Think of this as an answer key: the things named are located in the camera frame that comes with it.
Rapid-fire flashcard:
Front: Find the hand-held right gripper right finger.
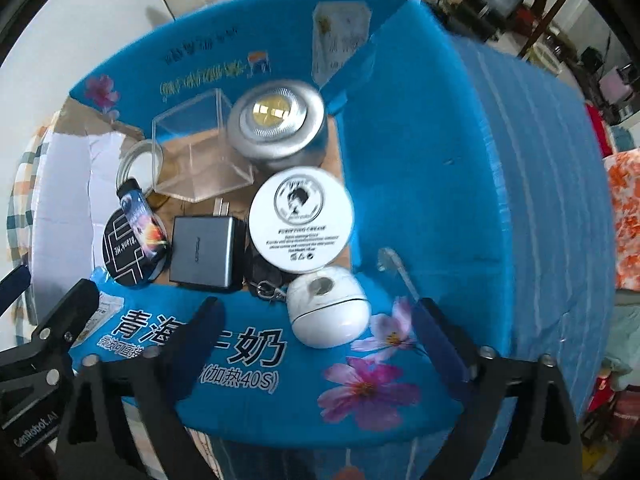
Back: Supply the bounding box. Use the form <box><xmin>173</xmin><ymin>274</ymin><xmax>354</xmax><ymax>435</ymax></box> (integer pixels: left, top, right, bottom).
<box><xmin>412</xmin><ymin>297</ymin><xmax>583</xmax><ymax>480</ymax></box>

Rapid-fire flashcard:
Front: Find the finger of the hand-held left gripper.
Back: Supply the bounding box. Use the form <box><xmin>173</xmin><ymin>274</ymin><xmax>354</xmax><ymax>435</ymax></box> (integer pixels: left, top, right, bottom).
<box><xmin>0</xmin><ymin>262</ymin><xmax>32</xmax><ymax>318</ymax></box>
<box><xmin>0</xmin><ymin>278</ymin><xmax>101</xmax><ymax>402</ymax></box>

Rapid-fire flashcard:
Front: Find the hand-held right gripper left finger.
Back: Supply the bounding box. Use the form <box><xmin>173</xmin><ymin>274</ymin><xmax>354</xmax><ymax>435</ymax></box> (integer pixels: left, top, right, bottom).
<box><xmin>56</xmin><ymin>296</ymin><xmax>226</xmax><ymax>480</ymax></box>

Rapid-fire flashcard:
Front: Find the black round tin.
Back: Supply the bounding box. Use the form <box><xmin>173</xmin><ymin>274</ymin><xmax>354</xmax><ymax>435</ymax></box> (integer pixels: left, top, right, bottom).
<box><xmin>101</xmin><ymin>205</ymin><xmax>171</xmax><ymax>286</ymax></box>

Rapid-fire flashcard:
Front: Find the clear plastic tube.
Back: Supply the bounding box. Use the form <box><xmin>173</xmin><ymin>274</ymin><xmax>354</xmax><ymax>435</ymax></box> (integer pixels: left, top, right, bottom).
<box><xmin>377</xmin><ymin>246</ymin><xmax>421</xmax><ymax>306</ymax></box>

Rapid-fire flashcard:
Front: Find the black power adapter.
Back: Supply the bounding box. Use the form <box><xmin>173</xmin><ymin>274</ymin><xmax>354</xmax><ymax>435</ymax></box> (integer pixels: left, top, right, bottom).
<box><xmin>169</xmin><ymin>199</ymin><xmax>249</xmax><ymax>293</ymax></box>

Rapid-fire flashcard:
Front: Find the black key fob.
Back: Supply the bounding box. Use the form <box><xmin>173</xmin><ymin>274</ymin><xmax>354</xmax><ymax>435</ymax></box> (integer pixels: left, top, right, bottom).
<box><xmin>245</xmin><ymin>255</ymin><xmax>288</xmax><ymax>303</ymax></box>

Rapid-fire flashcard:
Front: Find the white rounded plastic device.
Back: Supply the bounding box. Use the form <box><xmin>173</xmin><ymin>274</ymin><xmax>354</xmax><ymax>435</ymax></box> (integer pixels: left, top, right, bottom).
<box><xmin>286</xmin><ymin>265</ymin><xmax>372</xmax><ymax>348</ymax></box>

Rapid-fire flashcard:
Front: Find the small black colourful packet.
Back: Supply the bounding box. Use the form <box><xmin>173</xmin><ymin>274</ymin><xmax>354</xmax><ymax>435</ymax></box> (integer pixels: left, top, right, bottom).
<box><xmin>116</xmin><ymin>178</ymin><xmax>168</xmax><ymax>261</ymax></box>

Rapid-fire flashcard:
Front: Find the silver rimmed round lid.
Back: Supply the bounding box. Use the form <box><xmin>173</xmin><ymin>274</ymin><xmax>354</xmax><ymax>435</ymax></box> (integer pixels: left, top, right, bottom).
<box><xmin>116</xmin><ymin>139</ymin><xmax>165</xmax><ymax>193</ymax></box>

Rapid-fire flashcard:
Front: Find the white round cream jar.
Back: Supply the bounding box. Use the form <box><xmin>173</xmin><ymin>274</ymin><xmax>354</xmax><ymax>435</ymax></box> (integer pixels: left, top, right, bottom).
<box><xmin>248</xmin><ymin>166</ymin><xmax>355</xmax><ymax>275</ymax></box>

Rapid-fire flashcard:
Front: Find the blue cardboard box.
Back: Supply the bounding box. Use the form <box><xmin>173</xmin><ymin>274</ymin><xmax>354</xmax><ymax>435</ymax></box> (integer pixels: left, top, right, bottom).
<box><xmin>37</xmin><ymin>0</ymin><xmax>506</xmax><ymax>480</ymax></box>

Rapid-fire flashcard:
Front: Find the clear plastic cube box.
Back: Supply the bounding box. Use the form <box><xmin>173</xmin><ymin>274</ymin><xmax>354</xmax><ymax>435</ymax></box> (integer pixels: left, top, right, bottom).
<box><xmin>151</xmin><ymin>88</ymin><xmax>255</xmax><ymax>203</ymax></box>

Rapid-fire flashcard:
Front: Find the silver round tin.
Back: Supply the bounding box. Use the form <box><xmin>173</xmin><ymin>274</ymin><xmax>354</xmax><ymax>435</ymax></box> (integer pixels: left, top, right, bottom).
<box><xmin>226</xmin><ymin>80</ymin><xmax>328</xmax><ymax>173</ymax></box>

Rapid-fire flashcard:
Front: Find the plaid cloth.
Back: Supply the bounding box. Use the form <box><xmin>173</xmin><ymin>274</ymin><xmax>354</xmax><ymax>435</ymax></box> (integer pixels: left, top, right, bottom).
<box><xmin>7</xmin><ymin>110</ymin><xmax>63</xmax><ymax>266</ymax></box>

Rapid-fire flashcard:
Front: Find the blue striped blanket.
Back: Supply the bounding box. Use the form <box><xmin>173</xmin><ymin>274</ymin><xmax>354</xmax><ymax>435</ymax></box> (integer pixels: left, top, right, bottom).
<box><xmin>450</xmin><ymin>35</ymin><xmax>616</xmax><ymax>411</ymax></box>

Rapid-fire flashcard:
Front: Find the orange floral cloth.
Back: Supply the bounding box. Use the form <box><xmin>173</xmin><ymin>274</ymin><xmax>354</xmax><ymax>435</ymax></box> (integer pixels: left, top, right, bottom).
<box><xmin>602</xmin><ymin>147</ymin><xmax>640</xmax><ymax>291</ymax></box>

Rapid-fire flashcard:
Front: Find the red garment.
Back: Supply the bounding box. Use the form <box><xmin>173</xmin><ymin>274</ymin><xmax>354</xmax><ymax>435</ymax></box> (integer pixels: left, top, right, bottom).
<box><xmin>585</xmin><ymin>102</ymin><xmax>613</xmax><ymax>158</ymax></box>

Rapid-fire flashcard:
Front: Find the pink suitcase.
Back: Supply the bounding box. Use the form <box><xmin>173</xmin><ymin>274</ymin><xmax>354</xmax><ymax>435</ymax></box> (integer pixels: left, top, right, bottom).
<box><xmin>602</xmin><ymin>62</ymin><xmax>636</xmax><ymax>111</ymax></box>

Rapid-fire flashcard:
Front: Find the brown wooden chair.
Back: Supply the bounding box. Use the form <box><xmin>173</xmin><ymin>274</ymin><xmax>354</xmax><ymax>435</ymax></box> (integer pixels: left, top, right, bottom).
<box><xmin>517</xmin><ymin>0</ymin><xmax>571</xmax><ymax>58</ymax></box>

